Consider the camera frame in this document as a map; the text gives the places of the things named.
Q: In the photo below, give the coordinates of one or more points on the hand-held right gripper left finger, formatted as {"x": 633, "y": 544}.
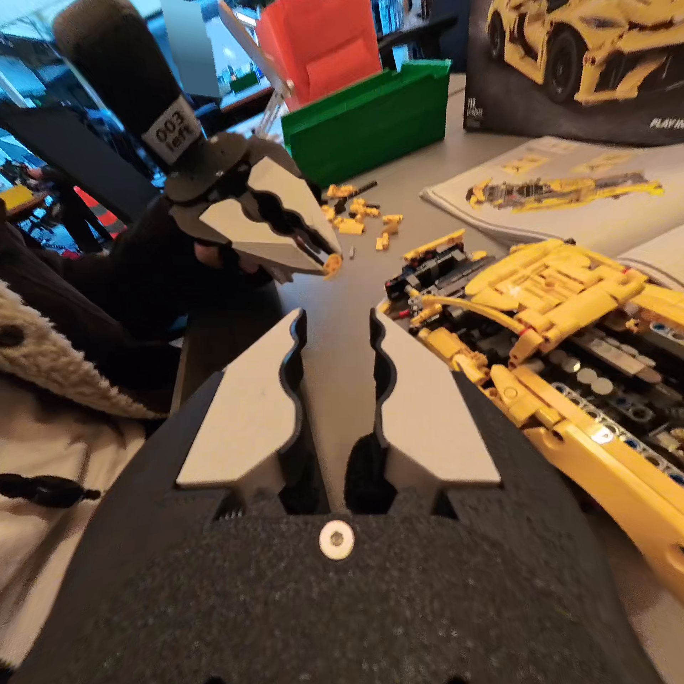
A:
{"x": 240, "y": 427}

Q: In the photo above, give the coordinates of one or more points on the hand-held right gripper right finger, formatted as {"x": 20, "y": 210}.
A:
{"x": 433, "y": 427}

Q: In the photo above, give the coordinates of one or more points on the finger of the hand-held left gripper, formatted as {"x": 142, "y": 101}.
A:
{"x": 251, "y": 235}
{"x": 288, "y": 187}

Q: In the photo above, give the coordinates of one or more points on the person's left forearm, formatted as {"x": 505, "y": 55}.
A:
{"x": 144, "y": 278}

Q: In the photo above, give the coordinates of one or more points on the wooden metal jointed arm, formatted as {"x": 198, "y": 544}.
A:
{"x": 256, "y": 48}

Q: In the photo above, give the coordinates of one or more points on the person's left hand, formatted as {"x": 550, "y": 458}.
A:
{"x": 208, "y": 255}

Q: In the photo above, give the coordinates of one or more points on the pile of yellow black bricks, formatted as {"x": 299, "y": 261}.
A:
{"x": 350, "y": 227}

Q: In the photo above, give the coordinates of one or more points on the black long beam brick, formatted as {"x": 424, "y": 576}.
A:
{"x": 366, "y": 187}

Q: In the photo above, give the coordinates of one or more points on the green plastic bin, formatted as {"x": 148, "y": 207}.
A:
{"x": 374, "y": 128}

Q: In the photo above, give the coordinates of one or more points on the orange red bin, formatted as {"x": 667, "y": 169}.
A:
{"x": 320, "y": 48}

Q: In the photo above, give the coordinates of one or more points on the orange striped cone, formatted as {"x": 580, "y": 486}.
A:
{"x": 101, "y": 211}

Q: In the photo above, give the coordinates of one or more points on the yellow toy car model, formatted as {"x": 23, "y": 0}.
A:
{"x": 550, "y": 288}

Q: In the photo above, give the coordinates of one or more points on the white shirt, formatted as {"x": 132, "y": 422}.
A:
{"x": 53, "y": 561}

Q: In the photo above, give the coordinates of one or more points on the open instruction booklet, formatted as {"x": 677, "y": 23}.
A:
{"x": 561, "y": 224}

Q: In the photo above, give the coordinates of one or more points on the black toy car box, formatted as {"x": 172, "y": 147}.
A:
{"x": 588, "y": 53}

